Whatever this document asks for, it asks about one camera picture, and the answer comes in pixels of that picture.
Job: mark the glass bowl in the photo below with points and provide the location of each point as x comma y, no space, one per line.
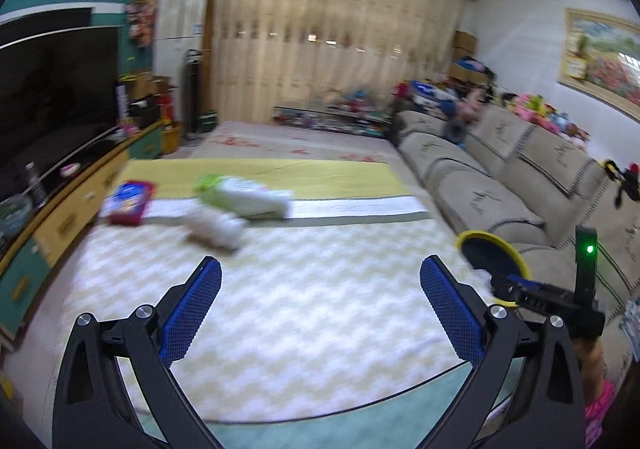
15,214

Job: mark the colourful clutter pile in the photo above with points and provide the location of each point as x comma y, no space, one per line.
440,99

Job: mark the pile of plush toys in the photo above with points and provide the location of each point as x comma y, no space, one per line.
540,114

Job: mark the white folded sheet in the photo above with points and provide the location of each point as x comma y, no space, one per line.
350,210

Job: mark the green white wipes packet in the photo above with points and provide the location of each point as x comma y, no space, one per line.
240,194

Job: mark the clear plastic bottle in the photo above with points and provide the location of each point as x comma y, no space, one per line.
35,184

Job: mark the yellow rimmed black bin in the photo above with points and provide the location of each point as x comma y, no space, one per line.
490,254

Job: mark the pink bowl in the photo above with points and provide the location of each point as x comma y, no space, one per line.
70,170

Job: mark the white cloth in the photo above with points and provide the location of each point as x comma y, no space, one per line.
215,229

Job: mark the person's right forearm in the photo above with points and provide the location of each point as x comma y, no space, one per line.
592,369

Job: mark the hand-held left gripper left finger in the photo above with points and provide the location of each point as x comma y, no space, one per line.
192,309

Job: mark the yellow mat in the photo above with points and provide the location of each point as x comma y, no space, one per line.
325,176

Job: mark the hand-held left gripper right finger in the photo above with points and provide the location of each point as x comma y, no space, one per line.
450,309

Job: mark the brown cardboard box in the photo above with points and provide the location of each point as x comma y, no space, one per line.
147,96

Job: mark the colourful hanging ornaments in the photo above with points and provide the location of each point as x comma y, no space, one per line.
141,19

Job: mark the white blue printed packet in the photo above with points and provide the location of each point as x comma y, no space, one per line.
631,321

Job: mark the framed wall painting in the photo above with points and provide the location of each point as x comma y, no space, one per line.
610,59

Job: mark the green crate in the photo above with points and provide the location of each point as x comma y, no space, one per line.
208,121

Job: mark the yellow black toy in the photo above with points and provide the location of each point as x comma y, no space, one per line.
620,179

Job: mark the black tower fan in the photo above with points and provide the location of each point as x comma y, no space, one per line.
192,94

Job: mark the white standing air conditioner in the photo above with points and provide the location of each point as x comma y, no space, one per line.
177,44

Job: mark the beige fabric sofa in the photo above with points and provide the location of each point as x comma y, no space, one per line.
480,179

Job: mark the floral floor mat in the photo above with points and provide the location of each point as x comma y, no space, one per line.
300,144

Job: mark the stacked cardboard boxes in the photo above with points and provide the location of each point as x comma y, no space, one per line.
465,45

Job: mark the black flat television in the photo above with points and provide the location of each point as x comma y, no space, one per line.
50,99

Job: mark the white chevron table mat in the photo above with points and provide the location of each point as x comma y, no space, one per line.
310,309

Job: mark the yellow green television cabinet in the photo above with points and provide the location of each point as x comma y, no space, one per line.
65,214

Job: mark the low shelf with toys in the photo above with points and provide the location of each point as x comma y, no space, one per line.
330,116

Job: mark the beige patterned curtain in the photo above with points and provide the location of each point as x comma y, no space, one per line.
330,39

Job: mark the red blue snack packet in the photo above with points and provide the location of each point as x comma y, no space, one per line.
131,203

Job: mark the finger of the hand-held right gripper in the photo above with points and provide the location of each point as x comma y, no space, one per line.
507,286

